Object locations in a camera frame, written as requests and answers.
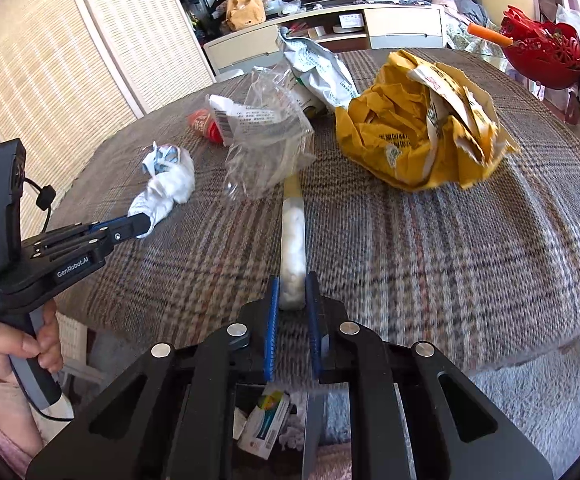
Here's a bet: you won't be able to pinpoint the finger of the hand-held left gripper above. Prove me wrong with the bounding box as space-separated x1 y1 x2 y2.
87 215 139 231
92 213 154 242

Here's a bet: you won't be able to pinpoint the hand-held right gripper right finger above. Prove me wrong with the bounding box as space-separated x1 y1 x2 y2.
305 270 554 480

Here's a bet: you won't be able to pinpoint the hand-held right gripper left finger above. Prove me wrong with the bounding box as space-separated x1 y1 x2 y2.
25 275 283 480

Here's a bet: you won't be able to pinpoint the white blue paper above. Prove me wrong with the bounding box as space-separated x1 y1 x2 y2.
127 140 196 234

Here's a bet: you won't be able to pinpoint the white medicine box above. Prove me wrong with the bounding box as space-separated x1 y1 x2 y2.
237 392 292 461

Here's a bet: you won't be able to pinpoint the black waste bin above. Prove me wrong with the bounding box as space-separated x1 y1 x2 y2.
230 382 327 480

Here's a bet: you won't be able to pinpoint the red wrapper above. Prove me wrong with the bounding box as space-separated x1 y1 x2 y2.
187 108 229 144

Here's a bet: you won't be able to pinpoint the clear plastic bag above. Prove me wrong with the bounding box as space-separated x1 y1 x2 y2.
207 67 317 201

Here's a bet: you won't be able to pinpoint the yellow paper bag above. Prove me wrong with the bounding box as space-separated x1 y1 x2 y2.
334 50 522 192

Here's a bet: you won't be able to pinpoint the silver foil bag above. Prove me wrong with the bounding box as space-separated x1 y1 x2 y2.
275 27 360 119

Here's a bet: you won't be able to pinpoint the person's left forearm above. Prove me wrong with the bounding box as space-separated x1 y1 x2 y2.
0 367 52 477

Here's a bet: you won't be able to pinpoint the person's left hand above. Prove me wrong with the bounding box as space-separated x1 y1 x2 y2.
0 300 64 387

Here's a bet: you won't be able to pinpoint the grey plaid tablecloth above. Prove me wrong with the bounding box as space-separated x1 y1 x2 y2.
50 47 580 377

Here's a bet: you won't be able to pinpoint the pink fluffy garment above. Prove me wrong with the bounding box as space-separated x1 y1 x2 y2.
316 442 357 480

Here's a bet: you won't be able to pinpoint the bamboo folding screen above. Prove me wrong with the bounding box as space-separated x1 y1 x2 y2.
0 0 217 282

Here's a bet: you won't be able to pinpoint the yellow plush backpack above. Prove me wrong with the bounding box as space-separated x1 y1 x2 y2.
224 0 267 34

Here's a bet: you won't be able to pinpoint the television cabinet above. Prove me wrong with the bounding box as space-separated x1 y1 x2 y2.
202 2 446 79

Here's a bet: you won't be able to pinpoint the green patterned sheet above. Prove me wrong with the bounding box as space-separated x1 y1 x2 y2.
444 19 509 56

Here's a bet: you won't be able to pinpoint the red openwork basket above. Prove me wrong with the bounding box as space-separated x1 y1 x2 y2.
499 5 580 90

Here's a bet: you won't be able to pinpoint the grey clothes pile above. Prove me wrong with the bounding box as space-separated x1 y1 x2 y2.
432 0 489 24

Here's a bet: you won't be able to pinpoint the pile of plastic bags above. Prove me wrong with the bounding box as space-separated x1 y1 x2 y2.
552 2 580 56

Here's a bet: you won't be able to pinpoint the orange handle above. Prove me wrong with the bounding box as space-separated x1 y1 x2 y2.
467 23 514 47

